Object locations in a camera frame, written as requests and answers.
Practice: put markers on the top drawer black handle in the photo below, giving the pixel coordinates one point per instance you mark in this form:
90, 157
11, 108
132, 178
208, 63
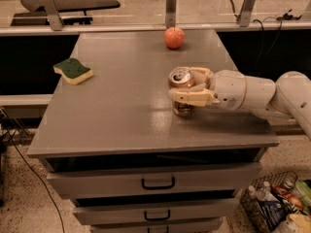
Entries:
158, 184

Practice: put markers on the drawer black handle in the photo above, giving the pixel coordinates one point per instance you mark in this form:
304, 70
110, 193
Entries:
162, 229
158, 184
157, 216

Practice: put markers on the left metal bracket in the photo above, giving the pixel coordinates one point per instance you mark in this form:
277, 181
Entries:
52, 13

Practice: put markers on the metal bracket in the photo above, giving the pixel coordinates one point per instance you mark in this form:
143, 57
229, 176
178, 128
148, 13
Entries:
170, 13
52, 13
244, 16

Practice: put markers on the green yellow sponge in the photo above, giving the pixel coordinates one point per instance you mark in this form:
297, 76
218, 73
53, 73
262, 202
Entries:
73, 71

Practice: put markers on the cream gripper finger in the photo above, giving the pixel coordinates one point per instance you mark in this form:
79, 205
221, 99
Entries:
198, 95
201, 75

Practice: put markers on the middle metal bracket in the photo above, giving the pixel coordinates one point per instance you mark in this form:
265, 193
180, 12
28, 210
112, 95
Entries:
170, 13

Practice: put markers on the wire mesh basket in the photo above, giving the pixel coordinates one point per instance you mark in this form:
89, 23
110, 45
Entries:
250, 203

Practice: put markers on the orange soda can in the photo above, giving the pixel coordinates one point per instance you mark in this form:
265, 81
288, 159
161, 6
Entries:
181, 77

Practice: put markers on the middle drawer black handle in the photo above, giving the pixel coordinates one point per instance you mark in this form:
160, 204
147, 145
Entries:
157, 216

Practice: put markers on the clear plastic bottle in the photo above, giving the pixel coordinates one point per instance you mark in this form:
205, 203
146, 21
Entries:
263, 192

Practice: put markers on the bottom drawer black handle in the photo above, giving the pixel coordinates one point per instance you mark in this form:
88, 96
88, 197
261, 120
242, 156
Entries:
162, 229

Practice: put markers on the red apple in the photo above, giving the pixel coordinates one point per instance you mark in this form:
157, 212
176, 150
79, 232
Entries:
174, 37

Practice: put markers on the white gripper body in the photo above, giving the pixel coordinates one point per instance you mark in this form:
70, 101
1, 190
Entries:
228, 88

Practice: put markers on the grey drawer cabinet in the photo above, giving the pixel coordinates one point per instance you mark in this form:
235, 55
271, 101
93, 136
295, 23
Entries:
100, 138

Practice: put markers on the right metal bracket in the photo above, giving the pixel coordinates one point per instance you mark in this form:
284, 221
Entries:
244, 16

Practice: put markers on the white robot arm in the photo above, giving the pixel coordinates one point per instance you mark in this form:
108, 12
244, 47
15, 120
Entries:
288, 97

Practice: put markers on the blue snack bag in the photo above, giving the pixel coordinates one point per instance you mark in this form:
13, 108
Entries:
274, 213

